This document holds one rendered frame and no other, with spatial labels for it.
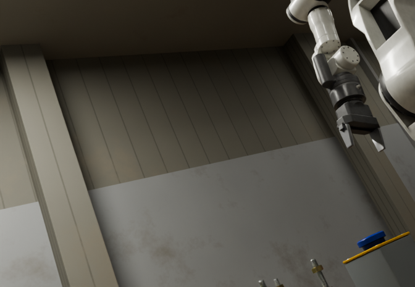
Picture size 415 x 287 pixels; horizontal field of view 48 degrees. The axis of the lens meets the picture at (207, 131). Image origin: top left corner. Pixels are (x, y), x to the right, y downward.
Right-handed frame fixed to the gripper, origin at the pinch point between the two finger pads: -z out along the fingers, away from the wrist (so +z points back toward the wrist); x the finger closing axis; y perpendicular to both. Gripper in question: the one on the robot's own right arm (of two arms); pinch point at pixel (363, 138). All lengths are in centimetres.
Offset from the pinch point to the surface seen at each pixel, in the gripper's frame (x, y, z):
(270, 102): -192, -255, 211
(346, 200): -251, -252, 97
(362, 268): 43, 28, -40
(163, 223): -52, -257, 74
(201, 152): -97, -258, 143
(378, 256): 43, 31, -39
